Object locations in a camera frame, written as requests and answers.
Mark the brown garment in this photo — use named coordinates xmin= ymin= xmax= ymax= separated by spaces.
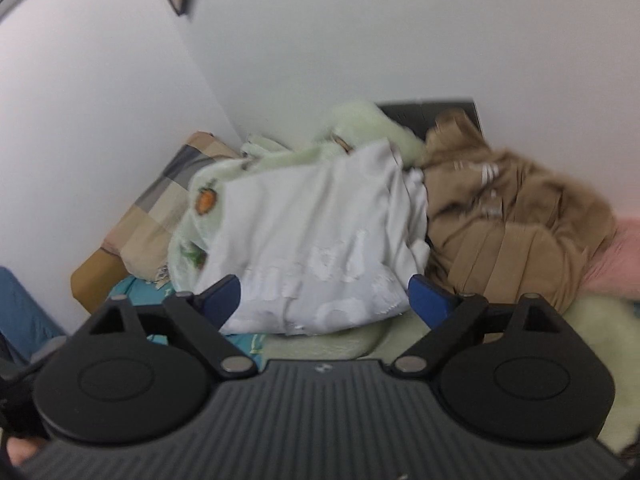
xmin=417 ymin=112 xmax=619 ymax=317

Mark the white garment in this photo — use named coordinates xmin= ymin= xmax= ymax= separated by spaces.
xmin=192 ymin=140 xmax=432 ymax=337

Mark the plaid pillow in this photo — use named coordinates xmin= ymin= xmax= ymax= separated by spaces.
xmin=99 ymin=131 xmax=247 ymax=282

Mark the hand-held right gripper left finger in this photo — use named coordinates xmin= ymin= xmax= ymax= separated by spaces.
xmin=75 ymin=275 xmax=258 ymax=377

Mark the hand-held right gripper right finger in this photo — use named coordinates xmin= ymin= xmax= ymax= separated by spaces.
xmin=391 ymin=275 xmax=566 ymax=377

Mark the dark board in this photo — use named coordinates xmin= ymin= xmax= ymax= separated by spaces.
xmin=375 ymin=99 xmax=485 ymax=144

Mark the blue covered chair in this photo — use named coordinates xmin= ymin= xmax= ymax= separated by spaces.
xmin=0 ymin=266 xmax=69 ymax=367

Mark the person's left hand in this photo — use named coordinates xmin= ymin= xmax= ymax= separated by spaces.
xmin=7 ymin=436 xmax=49 ymax=467

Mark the green printed fleece blanket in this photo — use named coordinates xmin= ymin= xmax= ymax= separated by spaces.
xmin=167 ymin=100 xmax=640 ymax=453

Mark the tan padded bed headboard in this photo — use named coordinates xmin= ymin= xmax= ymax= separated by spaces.
xmin=71 ymin=247 xmax=132 ymax=319

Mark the pink cloth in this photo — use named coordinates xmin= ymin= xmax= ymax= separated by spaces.
xmin=579 ymin=214 xmax=640 ymax=302

